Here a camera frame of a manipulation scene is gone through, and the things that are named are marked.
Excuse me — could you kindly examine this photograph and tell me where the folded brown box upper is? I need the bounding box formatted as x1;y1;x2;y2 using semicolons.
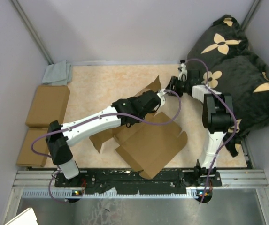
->
25;85;70;128

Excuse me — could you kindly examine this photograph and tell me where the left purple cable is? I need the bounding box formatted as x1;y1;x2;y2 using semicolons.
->
31;89;182;204

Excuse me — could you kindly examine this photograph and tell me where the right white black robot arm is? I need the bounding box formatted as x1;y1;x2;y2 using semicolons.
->
167;68;235;186

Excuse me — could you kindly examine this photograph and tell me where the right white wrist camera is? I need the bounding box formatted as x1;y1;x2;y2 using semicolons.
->
178;60;188;80

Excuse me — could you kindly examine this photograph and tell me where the grey cloth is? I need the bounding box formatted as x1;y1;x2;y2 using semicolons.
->
42;60;72;86

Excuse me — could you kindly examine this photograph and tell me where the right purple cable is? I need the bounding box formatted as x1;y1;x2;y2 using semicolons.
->
184;58;238;203

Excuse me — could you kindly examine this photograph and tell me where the white paper sheet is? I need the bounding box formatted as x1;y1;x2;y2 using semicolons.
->
5;208;38;225

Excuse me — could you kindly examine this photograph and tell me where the purple cable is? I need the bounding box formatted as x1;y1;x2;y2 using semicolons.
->
184;58;238;203
31;89;182;204

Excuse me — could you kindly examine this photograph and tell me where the brown cardboard box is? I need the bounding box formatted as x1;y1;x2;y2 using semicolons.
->
89;75;188;180

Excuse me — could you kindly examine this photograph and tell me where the black floral pillow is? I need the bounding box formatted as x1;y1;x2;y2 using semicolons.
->
186;15;269;157

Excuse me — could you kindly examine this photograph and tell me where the folded brown box lower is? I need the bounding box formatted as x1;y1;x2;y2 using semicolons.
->
16;128;52;167

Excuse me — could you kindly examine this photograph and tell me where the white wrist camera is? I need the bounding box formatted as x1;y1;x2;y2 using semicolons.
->
156;89;167;106
178;60;188;80

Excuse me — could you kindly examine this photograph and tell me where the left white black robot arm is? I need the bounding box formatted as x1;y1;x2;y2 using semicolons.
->
46;90;165;186

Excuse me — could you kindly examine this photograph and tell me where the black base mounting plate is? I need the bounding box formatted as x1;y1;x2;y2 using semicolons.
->
54;168;222;203

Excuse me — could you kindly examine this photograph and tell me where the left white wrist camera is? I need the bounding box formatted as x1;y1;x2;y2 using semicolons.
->
156;89;167;106

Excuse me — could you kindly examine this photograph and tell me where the folded brown box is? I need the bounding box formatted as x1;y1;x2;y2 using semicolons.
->
16;128;52;167
25;85;70;128

